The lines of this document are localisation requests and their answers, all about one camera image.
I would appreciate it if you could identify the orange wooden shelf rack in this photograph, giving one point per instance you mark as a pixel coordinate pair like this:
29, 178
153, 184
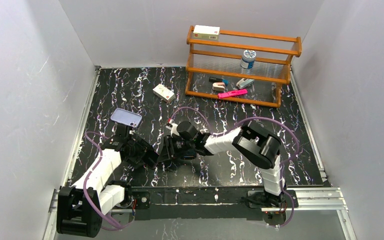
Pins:
221, 59

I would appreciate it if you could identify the white box on shelf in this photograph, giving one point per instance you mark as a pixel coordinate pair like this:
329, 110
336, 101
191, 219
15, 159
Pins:
204, 32

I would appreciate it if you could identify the pink highlighter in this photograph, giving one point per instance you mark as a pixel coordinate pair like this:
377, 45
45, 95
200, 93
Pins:
232, 94

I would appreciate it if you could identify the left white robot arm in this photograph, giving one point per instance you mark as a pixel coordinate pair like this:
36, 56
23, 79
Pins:
83, 206

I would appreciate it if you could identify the white red small box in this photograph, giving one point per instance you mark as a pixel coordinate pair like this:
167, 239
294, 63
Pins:
164, 93

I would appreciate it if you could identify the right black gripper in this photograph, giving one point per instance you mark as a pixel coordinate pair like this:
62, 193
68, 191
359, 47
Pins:
167, 149

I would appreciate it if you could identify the beige small stapler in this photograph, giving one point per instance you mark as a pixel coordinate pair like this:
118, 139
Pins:
218, 86

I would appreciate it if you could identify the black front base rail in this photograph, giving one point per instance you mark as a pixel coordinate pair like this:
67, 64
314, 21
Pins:
211, 202

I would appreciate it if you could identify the white smartphone dark screen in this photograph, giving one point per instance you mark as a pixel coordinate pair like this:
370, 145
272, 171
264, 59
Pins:
189, 155

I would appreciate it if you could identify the lavender smartphone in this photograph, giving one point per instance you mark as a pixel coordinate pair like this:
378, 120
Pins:
125, 117

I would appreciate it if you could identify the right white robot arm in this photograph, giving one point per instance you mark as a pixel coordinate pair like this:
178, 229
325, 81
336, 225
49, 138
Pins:
256, 144

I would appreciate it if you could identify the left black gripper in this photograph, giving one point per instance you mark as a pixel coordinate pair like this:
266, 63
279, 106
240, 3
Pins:
122, 131

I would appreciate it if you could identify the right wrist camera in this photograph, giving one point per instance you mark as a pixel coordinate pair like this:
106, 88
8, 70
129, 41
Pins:
172, 127

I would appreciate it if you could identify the blue white round jar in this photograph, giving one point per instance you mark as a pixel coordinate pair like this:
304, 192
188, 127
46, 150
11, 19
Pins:
248, 59

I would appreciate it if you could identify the black teal marker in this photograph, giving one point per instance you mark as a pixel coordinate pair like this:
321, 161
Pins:
218, 80

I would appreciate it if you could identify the white teal stapler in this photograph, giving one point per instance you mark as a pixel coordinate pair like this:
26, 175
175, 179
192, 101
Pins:
244, 83

